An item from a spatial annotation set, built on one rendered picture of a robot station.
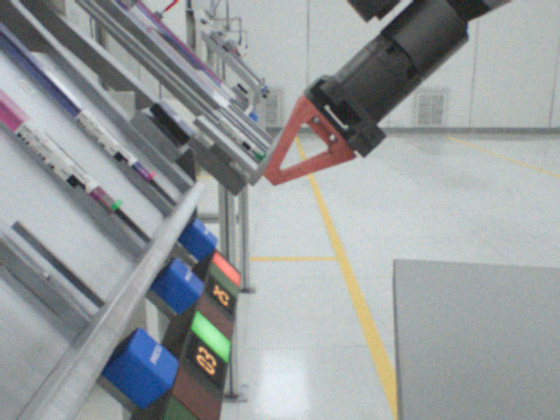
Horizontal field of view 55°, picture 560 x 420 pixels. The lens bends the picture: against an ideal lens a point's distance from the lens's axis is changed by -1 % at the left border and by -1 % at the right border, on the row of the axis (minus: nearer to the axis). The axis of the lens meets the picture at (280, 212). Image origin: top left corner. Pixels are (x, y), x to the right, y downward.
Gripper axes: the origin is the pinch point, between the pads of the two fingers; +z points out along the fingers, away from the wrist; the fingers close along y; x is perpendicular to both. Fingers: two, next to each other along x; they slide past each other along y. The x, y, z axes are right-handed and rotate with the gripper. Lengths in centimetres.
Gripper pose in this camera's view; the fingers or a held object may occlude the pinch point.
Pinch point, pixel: (275, 174)
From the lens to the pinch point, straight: 48.2
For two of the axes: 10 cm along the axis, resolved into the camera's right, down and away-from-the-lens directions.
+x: 6.9, 7.0, 1.9
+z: -7.3, 6.6, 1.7
